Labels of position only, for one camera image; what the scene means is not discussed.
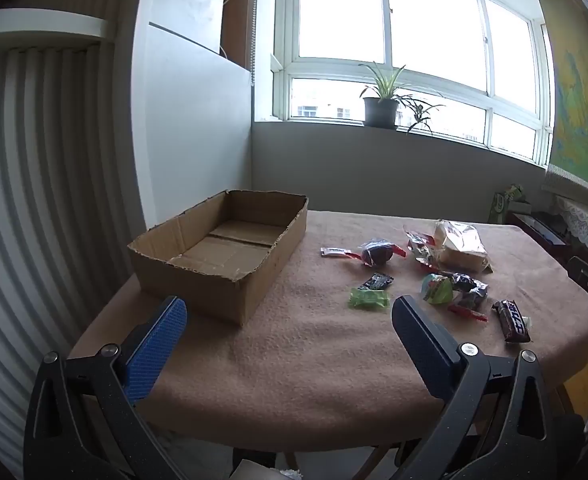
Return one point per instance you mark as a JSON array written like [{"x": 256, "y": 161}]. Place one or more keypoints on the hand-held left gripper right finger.
[{"x": 424, "y": 342}]

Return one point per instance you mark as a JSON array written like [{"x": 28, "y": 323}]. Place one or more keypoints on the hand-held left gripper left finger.
[{"x": 157, "y": 350}]

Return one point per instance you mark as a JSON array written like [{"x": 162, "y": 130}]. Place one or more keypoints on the green jelly cup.
[{"x": 436, "y": 290}]

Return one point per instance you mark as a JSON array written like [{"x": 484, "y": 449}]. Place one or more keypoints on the clear packet with red strip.
[{"x": 471, "y": 305}]

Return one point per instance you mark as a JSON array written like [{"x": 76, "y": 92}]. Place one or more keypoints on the cardboard box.
[{"x": 198, "y": 290}]

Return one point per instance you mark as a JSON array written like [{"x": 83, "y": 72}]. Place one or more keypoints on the black snack wrapper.
[{"x": 463, "y": 281}]

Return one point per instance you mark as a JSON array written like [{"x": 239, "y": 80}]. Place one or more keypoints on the brown chocolate bar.
[{"x": 511, "y": 321}]

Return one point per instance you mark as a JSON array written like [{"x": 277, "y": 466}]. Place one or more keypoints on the dark dried fruit packet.
[{"x": 376, "y": 254}]

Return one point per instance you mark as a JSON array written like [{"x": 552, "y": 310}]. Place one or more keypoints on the green jelly packet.
[{"x": 369, "y": 299}]

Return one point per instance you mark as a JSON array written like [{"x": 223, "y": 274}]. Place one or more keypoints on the white lace cloth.
[{"x": 581, "y": 227}]

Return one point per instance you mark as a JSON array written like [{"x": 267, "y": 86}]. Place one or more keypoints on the small black candy packet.
[{"x": 376, "y": 281}]

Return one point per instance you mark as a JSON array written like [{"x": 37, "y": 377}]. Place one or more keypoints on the red label sausage packet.
[{"x": 419, "y": 250}]

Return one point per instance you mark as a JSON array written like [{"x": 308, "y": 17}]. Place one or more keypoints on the dark wooden cabinet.
[{"x": 539, "y": 232}]

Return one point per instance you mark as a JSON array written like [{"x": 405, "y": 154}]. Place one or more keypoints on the sliced bread packet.
[{"x": 461, "y": 245}]

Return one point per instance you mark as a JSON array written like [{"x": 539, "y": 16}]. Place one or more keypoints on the pink-brown blanket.
[{"x": 299, "y": 360}]

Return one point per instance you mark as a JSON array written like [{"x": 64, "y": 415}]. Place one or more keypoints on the small red-white sachet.
[{"x": 334, "y": 251}]

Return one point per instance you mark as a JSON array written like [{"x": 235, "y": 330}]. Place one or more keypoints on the green printed box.
[{"x": 505, "y": 202}]

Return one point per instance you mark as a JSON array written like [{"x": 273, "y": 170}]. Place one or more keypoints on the white cabinet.
[{"x": 193, "y": 135}]

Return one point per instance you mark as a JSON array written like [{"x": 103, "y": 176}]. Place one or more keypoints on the small trailing plant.
[{"x": 420, "y": 112}]

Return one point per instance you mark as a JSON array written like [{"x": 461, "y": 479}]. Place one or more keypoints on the potted spider plant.
[{"x": 380, "y": 105}]

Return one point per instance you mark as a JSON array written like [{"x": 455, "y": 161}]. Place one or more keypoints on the white framed window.
[{"x": 424, "y": 20}]

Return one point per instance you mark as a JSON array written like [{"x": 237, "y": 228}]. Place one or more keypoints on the white shelf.
[{"x": 43, "y": 22}]

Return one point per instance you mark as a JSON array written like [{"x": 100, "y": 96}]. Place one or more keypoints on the yellow-green wall poster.
[{"x": 574, "y": 110}]

